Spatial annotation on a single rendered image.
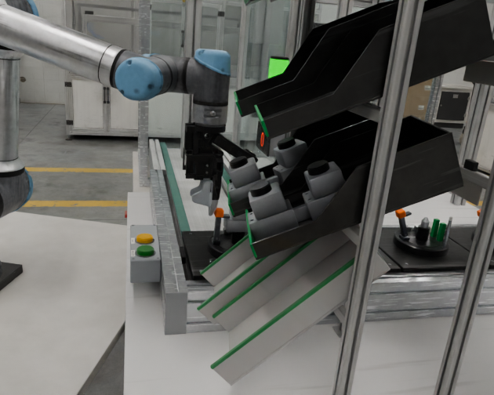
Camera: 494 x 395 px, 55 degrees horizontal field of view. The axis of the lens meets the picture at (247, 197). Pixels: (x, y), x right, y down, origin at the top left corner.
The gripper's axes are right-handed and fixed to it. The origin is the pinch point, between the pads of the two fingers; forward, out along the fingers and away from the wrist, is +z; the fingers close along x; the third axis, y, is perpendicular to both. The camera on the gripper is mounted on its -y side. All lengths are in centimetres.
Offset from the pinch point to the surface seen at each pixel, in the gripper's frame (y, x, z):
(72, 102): 90, -529, 59
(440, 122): -584, -741, 97
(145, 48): 14, -82, -31
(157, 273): 12.6, 1.9, 15.0
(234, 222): -4.8, 2.1, 2.2
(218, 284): 1.9, 21.0, 7.6
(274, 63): -16.1, -17.4, -32.6
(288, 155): -6.0, 30.7, -21.1
